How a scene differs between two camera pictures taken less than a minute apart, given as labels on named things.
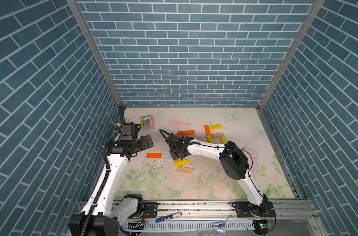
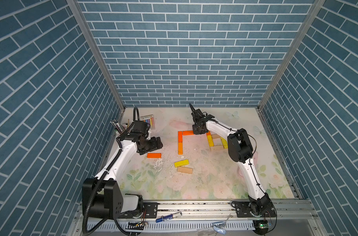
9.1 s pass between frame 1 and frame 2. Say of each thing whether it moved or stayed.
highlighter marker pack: stayed
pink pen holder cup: moved
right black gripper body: moved
